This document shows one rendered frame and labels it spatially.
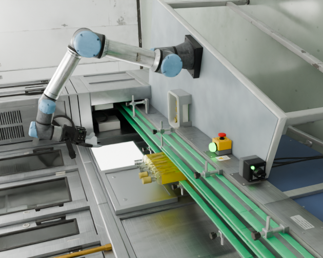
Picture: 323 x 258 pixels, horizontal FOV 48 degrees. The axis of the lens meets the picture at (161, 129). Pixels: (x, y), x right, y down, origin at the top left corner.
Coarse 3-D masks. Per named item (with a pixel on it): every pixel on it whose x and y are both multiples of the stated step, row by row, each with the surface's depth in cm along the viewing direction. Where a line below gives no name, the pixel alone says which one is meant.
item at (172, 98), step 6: (168, 96) 230; (174, 96) 231; (168, 102) 232; (174, 102) 233; (168, 108) 233; (174, 108) 234; (168, 114) 235; (174, 114) 235; (168, 120) 236; (174, 126) 228
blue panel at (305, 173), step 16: (288, 144) 192; (304, 144) 191; (288, 160) 174; (320, 160) 173; (272, 176) 160; (288, 176) 159; (304, 176) 159; (320, 176) 158; (320, 192) 145; (320, 208) 135
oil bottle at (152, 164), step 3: (168, 159) 205; (153, 162) 202; (156, 162) 202; (159, 162) 202; (162, 162) 202; (165, 162) 202; (168, 162) 202; (171, 162) 202; (150, 165) 200; (153, 165) 199; (156, 165) 199; (150, 168) 199
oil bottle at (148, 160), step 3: (156, 156) 210; (159, 156) 209; (162, 156) 209; (165, 156) 209; (147, 159) 206; (150, 159) 206; (153, 159) 206; (156, 159) 205; (159, 159) 206; (162, 159) 206; (165, 159) 206; (147, 162) 204; (150, 162) 204; (147, 165) 205
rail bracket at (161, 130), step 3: (162, 123) 213; (162, 126) 214; (171, 126) 217; (159, 129) 214; (162, 129) 213; (165, 129) 215; (168, 129) 215; (171, 129) 215; (153, 132) 212; (156, 132) 213; (159, 132) 214; (162, 132) 214; (162, 138) 216; (162, 141) 216; (162, 144) 217; (162, 147) 217
